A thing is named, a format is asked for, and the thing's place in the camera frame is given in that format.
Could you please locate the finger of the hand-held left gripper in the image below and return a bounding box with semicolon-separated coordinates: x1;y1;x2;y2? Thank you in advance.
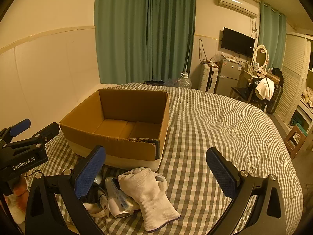
5;122;60;151
0;119;32;144

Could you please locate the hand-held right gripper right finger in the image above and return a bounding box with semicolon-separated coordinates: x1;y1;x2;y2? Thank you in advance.
206;147;287;235

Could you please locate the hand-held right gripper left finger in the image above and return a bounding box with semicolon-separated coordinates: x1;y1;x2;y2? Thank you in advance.
25;145;107;235

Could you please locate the small white hair dryer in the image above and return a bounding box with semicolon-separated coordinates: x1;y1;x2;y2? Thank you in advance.
105;176;134;218

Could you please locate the small white packet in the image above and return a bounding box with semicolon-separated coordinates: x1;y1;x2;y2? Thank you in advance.
111;178;137;211

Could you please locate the white knit sock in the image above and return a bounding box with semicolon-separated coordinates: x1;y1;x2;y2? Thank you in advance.
118;167;181;232

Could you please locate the brown cardboard box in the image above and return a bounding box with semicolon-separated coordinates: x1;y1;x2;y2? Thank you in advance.
59;89;170;173

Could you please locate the person's left forearm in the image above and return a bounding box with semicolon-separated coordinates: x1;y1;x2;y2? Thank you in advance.
5;193;27;224

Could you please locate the person's left hand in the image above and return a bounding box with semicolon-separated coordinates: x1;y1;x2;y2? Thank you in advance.
11;176;28;211

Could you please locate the dark chair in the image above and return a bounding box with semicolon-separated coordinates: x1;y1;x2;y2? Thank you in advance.
230;77;269;108

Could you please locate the small wooden stool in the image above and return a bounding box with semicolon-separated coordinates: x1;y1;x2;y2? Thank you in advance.
284;124;308;159

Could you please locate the dark suitcase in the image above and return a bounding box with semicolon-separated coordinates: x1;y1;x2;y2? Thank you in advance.
265;84;282;114

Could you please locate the white towel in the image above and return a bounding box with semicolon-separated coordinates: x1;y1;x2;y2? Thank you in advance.
254;77;275;101

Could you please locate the grey small fridge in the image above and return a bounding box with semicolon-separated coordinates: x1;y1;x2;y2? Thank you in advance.
215;59;245;98

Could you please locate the white suitcase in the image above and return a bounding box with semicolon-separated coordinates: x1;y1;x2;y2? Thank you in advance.
199;62;219;93

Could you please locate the large clear water bottle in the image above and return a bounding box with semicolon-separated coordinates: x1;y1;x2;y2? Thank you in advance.
176;72;192;89

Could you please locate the wooden dressing table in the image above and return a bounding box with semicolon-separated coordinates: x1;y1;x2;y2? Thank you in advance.
238;69;280;91

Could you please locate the black bag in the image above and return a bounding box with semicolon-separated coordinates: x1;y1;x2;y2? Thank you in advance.
271;67;284;86

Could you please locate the clear plastic bag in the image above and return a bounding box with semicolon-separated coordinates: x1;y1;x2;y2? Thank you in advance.
210;51;224;63

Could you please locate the white louvred wardrobe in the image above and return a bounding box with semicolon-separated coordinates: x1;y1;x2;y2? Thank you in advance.
274;32;313;128

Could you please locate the oval white vanity mirror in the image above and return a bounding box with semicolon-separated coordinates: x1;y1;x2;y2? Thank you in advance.
252;44;269;70

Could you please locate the green curtain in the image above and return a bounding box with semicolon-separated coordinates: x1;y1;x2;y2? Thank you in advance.
94;0;150;85
258;1;287;69
146;0;196;83

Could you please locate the white air conditioner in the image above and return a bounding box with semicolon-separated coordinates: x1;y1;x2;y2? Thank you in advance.
216;0;259;18

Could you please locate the black wall television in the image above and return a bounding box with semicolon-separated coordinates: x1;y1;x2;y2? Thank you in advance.
221;27;255;57

